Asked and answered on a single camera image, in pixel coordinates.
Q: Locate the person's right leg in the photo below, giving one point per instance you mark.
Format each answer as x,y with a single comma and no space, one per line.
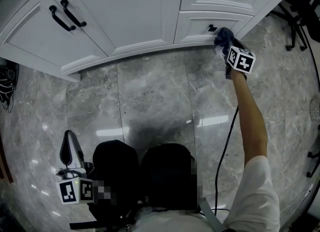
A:
167,176

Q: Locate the person's right forearm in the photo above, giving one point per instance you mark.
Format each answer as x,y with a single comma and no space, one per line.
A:
250,116

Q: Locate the dark blue cloth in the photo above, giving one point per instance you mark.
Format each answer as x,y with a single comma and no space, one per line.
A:
225,37

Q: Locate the black office chair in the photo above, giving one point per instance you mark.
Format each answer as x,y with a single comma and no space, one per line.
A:
303,8

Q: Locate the person's left leg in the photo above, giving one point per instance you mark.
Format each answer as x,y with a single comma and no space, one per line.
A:
116,171

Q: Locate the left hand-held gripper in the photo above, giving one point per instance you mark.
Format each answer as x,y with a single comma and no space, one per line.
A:
75,188

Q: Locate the white panelled locker door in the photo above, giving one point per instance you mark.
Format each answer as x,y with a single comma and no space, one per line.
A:
125,13
37,38

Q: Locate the black drawer knob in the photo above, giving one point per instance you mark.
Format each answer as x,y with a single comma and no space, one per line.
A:
212,28

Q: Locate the person's white shirt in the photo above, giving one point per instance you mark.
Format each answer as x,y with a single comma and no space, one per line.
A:
252,196

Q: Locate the black chair base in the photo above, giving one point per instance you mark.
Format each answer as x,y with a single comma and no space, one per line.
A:
313,162

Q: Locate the person's leg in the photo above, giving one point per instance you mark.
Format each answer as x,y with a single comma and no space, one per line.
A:
116,171
167,176

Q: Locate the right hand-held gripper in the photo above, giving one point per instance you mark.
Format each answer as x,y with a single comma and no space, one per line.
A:
241,61

